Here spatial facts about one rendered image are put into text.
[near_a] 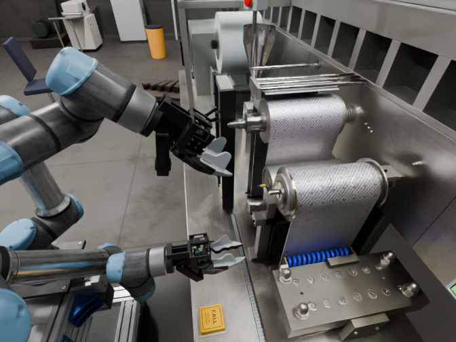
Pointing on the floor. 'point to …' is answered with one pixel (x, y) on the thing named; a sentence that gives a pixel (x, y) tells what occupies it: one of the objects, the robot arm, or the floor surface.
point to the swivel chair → (33, 86)
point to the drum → (156, 41)
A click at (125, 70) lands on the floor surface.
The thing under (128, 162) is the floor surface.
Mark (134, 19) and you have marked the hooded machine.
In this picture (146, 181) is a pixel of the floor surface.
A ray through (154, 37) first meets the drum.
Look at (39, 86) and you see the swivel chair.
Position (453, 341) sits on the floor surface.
